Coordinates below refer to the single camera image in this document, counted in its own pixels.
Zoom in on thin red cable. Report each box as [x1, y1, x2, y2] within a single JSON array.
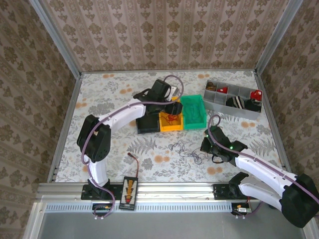
[[161, 113, 179, 125]]

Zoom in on thin dark purple cable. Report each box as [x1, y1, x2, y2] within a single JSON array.
[[168, 140, 209, 165]]

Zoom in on black plastic bin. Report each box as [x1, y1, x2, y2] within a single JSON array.
[[136, 116, 160, 135]]

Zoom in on yellow plastic bin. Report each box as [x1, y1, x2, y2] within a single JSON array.
[[159, 97, 184, 132]]

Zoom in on green plastic bin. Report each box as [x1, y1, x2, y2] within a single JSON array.
[[179, 94, 207, 131]]

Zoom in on floral table cloth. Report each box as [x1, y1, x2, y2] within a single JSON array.
[[53, 71, 284, 184]]

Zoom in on grey compartment organizer tray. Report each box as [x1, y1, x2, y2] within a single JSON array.
[[203, 79, 264, 120]]

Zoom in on striped black white knit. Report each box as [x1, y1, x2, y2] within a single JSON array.
[[225, 96, 246, 109]]

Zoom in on black fabric item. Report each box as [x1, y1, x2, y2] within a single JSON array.
[[245, 99, 262, 113]]

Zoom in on small connector board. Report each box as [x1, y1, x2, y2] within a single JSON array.
[[92, 203, 113, 216], [231, 203, 252, 215]]

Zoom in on black power distribution board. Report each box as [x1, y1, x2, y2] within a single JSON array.
[[119, 176, 138, 211]]

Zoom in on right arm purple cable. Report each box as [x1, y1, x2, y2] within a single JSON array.
[[208, 114, 319, 220]]

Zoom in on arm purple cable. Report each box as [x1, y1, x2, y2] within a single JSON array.
[[208, 114, 319, 220], [82, 74, 185, 221]]

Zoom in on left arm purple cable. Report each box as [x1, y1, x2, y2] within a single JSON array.
[[82, 74, 185, 221]]

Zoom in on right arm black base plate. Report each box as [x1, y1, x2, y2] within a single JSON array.
[[213, 183, 250, 200]]

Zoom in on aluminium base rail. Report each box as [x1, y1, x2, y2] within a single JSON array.
[[34, 181, 307, 203]]

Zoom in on red black power wire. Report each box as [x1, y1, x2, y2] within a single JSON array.
[[127, 153, 140, 178]]

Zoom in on slotted grey cable duct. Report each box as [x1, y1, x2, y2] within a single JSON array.
[[44, 203, 250, 213]]

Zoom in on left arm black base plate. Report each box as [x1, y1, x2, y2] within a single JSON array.
[[81, 180, 116, 201]]

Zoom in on aluminium frame post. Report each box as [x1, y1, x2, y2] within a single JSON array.
[[254, 0, 304, 73], [29, 0, 83, 78]]

